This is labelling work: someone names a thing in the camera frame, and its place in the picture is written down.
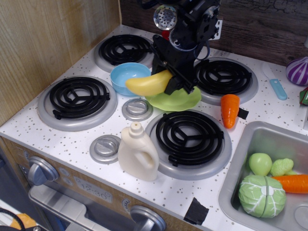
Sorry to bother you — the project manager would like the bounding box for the silver perforated ladle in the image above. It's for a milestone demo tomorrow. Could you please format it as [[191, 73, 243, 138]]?
[[153, 5, 177, 31]]

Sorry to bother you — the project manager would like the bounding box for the front right black burner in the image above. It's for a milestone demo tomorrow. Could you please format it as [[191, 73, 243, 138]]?
[[145, 110, 232, 180]]

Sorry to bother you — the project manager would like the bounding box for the silver knob centre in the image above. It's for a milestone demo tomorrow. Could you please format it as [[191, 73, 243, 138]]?
[[122, 98, 153, 121]]

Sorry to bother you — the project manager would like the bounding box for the back left black burner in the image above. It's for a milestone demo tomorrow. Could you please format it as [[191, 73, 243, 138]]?
[[94, 34, 154, 73]]

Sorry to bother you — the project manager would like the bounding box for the silver knob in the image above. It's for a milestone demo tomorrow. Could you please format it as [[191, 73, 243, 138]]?
[[89, 135, 121, 164], [122, 98, 153, 121]]

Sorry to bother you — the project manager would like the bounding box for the blue plastic bowl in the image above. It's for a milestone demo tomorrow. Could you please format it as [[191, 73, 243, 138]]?
[[110, 63, 151, 96]]

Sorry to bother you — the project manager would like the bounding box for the light green toy broccoli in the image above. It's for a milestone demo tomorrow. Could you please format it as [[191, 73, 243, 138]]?
[[270, 158, 297, 177]]

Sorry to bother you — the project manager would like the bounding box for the orange toy carrot in sink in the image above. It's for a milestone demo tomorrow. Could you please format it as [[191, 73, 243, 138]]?
[[272, 174, 308, 194]]

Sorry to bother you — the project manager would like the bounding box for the orange toy carrot on counter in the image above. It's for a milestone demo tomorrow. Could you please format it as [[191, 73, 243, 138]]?
[[220, 94, 240, 129]]

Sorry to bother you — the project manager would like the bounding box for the black tape patch by carrot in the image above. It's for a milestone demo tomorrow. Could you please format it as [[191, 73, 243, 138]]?
[[237, 108, 249, 120]]

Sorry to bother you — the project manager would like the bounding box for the white toy detergent bottle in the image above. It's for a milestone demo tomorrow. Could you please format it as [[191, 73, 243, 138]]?
[[118, 122, 159, 181]]

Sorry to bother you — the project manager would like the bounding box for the front left black burner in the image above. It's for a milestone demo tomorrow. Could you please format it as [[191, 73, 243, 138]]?
[[38, 76, 117, 132]]

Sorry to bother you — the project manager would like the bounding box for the green toy apple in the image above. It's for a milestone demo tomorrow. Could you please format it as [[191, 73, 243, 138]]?
[[249, 153, 272, 176]]

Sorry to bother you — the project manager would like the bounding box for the right oven dial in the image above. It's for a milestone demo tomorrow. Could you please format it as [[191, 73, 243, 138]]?
[[130, 205, 167, 231]]

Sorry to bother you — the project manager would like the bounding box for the silver toy sink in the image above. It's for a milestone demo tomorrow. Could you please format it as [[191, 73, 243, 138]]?
[[218, 122, 308, 231]]

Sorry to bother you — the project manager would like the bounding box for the black tape patch front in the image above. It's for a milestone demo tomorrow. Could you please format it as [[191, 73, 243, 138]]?
[[184, 197, 209, 225]]

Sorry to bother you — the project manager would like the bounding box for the orange yellow object bottom left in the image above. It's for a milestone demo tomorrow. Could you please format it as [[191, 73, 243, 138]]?
[[10, 213, 37, 230]]

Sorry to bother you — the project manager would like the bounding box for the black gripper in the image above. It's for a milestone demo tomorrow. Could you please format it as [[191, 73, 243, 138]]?
[[151, 35, 198, 94]]

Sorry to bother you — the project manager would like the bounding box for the red toy ketchup bottle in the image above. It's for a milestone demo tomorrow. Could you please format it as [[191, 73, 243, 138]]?
[[161, 30, 170, 40]]

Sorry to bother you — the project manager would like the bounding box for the green plastic plate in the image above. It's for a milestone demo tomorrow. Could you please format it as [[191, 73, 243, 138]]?
[[145, 87, 202, 112]]

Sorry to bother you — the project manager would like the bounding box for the black burner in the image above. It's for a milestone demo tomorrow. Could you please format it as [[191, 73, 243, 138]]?
[[145, 110, 232, 180], [94, 34, 154, 73], [38, 76, 117, 132], [194, 58, 258, 106]]

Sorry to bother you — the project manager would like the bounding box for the green toy cabbage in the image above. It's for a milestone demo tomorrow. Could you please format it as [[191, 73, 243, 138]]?
[[238, 175, 286, 218]]

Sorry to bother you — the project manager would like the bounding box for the white slotted spatula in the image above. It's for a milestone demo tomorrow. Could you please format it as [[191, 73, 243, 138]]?
[[210, 19, 223, 40]]

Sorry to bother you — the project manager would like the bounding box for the yellow toy banana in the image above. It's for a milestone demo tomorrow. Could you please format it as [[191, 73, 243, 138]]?
[[125, 70, 173, 96]]

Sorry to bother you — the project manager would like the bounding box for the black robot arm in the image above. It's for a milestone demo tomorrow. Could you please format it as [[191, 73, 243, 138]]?
[[137, 0, 220, 95]]

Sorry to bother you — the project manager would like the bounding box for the oven dial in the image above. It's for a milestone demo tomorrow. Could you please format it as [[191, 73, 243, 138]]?
[[130, 205, 167, 231], [28, 156, 59, 186]]

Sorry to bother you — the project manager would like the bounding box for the silver knob front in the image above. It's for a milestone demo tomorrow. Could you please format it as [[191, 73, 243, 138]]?
[[89, 135, 121, 164]]

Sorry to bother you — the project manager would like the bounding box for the green red toy can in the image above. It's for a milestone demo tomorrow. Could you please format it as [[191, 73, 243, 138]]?
[[299, 87, 308, 106]]

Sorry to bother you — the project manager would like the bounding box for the oven door handle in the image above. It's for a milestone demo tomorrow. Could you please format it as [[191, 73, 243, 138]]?
[[29, 185, 94, 231]]

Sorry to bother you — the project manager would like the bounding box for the back right black burner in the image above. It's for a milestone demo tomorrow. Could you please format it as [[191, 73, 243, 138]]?
[[194, 58, 258, 106]]

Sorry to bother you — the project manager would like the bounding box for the blue handled toy knife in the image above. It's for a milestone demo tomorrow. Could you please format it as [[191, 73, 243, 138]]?
[[261, 63, 287, 101]]

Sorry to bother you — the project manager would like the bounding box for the left oven dial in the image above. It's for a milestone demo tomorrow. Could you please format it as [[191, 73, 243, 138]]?
[[28, 156, 59, 186]]

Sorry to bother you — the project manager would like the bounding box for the purple toy onion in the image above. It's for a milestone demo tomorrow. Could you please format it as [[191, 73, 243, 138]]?
[[286, 57, 308, 86]]

